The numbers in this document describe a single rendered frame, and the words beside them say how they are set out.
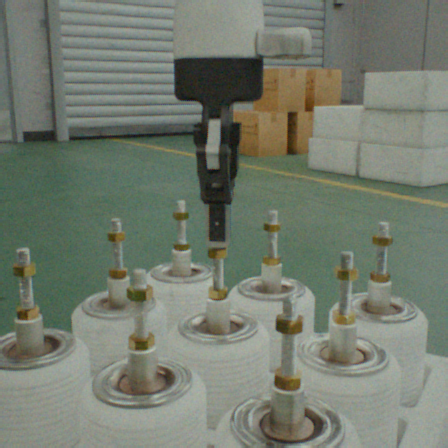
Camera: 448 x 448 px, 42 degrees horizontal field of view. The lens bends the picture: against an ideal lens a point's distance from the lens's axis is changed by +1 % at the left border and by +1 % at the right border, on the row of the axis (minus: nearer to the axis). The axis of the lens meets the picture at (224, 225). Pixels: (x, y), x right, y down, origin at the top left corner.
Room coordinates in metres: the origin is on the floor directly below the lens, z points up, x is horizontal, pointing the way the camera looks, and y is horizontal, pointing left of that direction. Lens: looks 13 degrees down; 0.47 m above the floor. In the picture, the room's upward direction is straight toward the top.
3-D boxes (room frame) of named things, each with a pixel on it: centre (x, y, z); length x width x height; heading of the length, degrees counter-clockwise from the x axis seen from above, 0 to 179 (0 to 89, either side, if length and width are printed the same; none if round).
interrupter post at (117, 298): (0.56, 0.11, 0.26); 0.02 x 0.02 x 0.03
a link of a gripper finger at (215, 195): (0.48, 0.01, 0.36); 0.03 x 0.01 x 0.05; 176
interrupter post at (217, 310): (0.50, 0.01, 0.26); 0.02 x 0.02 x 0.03
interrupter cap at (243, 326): (0.50, 0.01, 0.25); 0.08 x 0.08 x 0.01
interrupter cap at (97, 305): (0.56, 0.11, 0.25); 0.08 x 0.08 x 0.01
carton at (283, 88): (4.27, -0.39, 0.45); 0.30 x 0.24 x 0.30; 34
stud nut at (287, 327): (0.34, -0.04, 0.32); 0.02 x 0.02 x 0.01; 48
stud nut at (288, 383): (0.34, -0.04, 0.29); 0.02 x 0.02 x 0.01; 48
